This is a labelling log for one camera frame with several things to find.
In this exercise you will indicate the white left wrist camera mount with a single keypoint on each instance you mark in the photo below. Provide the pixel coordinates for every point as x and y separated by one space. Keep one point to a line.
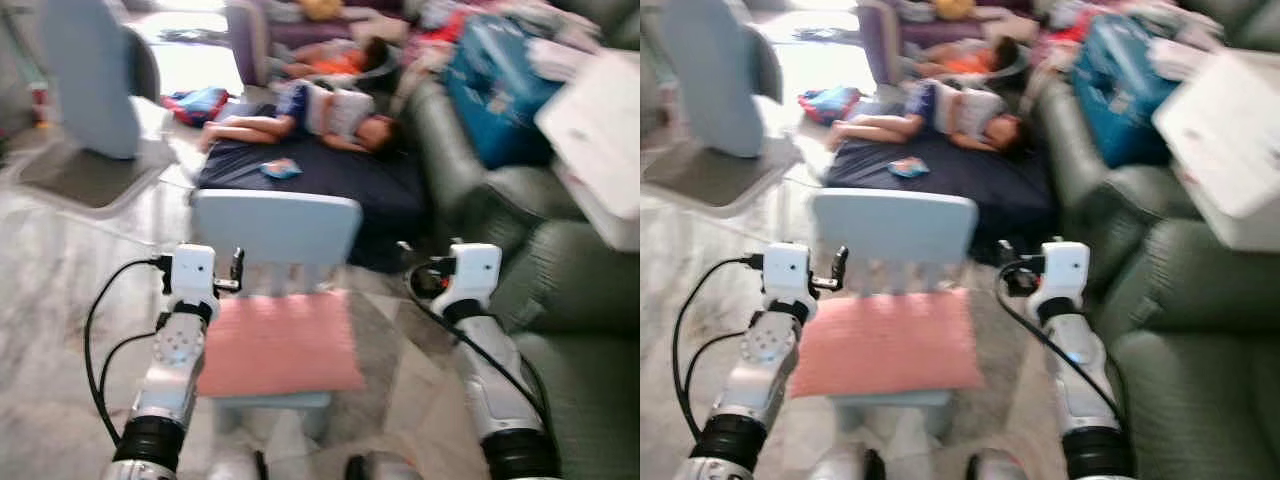
788 270
192 270

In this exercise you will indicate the light blue plastic chair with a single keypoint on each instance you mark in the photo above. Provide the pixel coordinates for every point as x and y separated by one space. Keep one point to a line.
275 228
895 225

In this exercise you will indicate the dark blue mattress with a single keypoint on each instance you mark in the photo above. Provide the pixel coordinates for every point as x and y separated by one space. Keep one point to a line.
340 190
980 190

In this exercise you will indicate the green leather sofa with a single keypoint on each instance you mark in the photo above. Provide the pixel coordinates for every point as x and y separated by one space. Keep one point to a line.
1190 330
570 300

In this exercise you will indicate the small blue packet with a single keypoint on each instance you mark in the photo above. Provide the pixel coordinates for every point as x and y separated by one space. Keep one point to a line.
908 167
282 169

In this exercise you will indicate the purple armchair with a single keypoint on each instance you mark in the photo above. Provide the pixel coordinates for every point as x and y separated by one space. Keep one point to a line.
880 35
250 35

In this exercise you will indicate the blue and red bag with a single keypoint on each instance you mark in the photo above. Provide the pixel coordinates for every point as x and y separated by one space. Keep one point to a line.
198 105
830 104

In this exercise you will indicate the pile of colourful clothes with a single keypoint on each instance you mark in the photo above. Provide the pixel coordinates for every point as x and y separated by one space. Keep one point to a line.
470 12
1110 10

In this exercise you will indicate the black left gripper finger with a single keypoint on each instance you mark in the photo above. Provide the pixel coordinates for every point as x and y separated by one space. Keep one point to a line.
842 262
238 264

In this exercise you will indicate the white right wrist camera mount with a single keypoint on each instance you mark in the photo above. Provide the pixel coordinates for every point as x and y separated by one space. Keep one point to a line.
474 270
1065 268

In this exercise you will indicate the silver robot right leg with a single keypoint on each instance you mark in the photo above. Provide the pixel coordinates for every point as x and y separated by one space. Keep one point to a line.
385 468
998 468

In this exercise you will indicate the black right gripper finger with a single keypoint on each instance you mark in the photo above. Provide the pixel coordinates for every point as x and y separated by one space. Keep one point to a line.
1006 250
406 251

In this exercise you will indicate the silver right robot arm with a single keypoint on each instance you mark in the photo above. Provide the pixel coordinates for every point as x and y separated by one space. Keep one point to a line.
488 365
1075 360

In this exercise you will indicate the white box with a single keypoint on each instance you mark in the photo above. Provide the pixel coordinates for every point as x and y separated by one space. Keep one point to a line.
1225 140
600 130

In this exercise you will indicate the yellow toy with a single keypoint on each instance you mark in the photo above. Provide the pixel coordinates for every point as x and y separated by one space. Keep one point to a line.
955 8
322 8

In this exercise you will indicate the silver robot left leg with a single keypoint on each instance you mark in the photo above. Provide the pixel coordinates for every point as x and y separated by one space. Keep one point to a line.
845 466
232 466

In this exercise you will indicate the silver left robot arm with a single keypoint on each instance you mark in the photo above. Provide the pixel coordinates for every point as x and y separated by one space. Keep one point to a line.
760 365
172 365

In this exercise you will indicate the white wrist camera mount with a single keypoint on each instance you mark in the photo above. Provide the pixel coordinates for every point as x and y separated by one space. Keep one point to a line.
788 270
474 270
1065 268
192 270

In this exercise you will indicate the pink pillow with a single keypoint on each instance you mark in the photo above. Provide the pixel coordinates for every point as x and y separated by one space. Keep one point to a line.
280 345
885 345

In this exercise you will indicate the sleeping child in orange shirt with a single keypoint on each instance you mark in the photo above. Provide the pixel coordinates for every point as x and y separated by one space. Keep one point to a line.
340 62
965 62

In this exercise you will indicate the sleeping child in white shirt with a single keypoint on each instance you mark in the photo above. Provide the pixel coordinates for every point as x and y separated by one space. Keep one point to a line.
330 112
955 108

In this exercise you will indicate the silver robot leg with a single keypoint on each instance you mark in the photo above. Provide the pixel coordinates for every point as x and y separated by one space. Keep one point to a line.
845 466
998 468
232 466
385 468

